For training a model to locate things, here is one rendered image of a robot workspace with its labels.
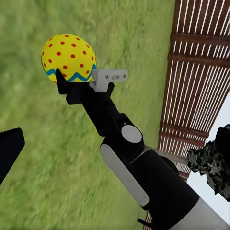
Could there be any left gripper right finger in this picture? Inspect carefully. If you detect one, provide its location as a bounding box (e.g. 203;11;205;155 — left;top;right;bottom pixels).
215;127;230;166

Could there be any easter egg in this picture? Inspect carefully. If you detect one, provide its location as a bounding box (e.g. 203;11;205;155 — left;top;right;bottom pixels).
41;34;97;84

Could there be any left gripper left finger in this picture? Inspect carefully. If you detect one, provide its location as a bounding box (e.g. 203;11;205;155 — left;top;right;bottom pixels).
0;127;25;184

